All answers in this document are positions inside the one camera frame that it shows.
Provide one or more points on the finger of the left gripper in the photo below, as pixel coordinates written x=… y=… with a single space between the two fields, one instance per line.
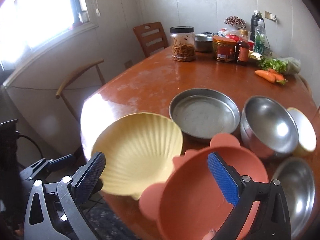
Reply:
x=61 y=163

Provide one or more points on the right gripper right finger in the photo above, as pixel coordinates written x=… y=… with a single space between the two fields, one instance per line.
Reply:
x=226 y=177

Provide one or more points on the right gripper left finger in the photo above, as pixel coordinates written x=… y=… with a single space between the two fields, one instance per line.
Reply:
x=86 y=178

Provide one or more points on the orange bear-ear bowl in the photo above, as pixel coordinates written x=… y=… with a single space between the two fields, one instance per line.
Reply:
x=190 y=204

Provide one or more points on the deep steel bowl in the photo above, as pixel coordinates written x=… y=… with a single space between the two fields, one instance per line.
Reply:
x=267 y=128

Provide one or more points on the shallow steel plate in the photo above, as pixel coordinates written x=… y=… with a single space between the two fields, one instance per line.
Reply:
x=297 y=180

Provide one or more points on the yellow shell-shaped plate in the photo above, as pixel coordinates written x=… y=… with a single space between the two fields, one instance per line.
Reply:
x=139 y=149

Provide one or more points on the steel pan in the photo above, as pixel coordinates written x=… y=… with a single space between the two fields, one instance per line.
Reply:
x=202 y=113

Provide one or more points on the white yellow-rimmed bowl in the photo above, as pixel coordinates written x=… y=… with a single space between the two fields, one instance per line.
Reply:
x=307 y=140

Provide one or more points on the front carrot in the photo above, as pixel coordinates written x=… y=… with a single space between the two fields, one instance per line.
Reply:
x=266 y=75

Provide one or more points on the carrot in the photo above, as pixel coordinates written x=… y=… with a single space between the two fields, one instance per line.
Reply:
x=266 y=75
x=279 y=77

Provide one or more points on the rear carrot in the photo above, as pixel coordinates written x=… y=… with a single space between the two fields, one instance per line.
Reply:
x=279 y=77

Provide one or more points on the gold foil wrapper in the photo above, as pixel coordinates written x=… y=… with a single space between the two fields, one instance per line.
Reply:
x=254 y=56

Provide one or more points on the bag of green vegetables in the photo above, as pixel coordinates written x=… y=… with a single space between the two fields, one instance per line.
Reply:
x=285 y=66

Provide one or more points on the jar with orange lid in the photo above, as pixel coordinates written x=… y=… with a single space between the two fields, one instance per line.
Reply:
x=224 y=49

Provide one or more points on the dark sauce bottle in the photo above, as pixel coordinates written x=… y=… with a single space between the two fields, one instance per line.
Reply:
x=242 y=48

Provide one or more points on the steel bowl at back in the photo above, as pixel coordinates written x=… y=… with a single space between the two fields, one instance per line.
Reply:
x=203 y=43

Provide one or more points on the red white packages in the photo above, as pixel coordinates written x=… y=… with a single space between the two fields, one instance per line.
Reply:
x=235 y=35

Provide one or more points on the clear bottle green contents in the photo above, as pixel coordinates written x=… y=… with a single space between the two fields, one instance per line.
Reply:
x=259 y=40

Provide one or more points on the plastic jar black lid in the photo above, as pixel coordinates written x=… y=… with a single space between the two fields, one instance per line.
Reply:
x=183 y=43

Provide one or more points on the brown slatted wooden chair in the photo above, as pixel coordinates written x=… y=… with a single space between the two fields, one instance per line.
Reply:
x=151 y=37

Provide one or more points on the black thermos bottle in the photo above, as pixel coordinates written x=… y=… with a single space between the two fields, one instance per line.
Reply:
x=254 y=23

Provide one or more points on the low wall socket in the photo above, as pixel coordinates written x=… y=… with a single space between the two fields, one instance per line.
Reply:
x=128 y=64

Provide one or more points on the window with white frame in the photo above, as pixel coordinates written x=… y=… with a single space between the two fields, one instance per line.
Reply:
x=30 y=26

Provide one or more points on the wall power socket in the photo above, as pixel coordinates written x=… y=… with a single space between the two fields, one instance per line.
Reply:
x=270 y=16

